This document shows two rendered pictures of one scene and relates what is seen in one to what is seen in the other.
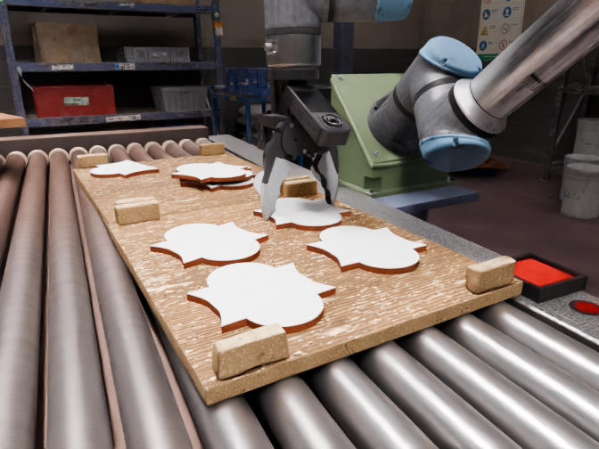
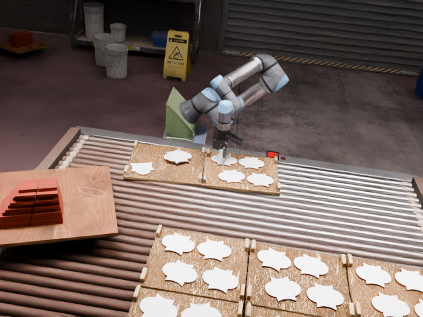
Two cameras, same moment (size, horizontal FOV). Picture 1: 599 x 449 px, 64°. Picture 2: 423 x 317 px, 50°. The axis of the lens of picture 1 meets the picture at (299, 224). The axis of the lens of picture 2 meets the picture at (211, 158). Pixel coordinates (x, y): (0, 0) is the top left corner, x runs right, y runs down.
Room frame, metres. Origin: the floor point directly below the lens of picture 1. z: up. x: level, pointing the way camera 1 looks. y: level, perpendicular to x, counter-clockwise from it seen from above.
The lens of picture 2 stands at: (-0.36, 1.93, 2.30)
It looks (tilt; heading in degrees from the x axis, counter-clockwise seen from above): 32 degrees down; 300
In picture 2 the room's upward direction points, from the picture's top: 6 degrees clockwise
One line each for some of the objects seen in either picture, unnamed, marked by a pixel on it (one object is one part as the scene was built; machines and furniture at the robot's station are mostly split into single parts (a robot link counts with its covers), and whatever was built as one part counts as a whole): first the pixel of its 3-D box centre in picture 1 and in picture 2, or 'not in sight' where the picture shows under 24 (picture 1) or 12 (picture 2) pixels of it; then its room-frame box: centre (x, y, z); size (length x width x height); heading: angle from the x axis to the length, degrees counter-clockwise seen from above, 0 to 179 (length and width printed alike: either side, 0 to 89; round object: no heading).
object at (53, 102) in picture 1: (74, 99); not in sight; (4.57, 2.08, 0.78); 0.66 x 0.45 x 0.28; 119
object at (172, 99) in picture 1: (179, 97); not in sight; (5.02, 1.21, 0.76); 0.50 x 0.36 x 0.24; 125
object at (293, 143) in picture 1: (291, 113); (221, 138); (0.70, 0.01, 1.08); 0.09 x 0.08 x 0.12; 30
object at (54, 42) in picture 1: (65, 44); not in sight; (4.60, 2.09, 1.26); 0.49 x 0.38 x 0.34; 125
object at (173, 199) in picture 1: (184, 182); (166, 163); (0.91, 0.22, 0.93); 0.41 x 0.35 x 0.02; 31
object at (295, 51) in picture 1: (291, 53); (223, 125); (0.70, 0.01, 1.16); 0.08 x 0.08 x 0.05
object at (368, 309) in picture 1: (285, 254); (241, 172); (0.55, 0.02, 0.93); 0.41 x 0.35 x 0.02; 30
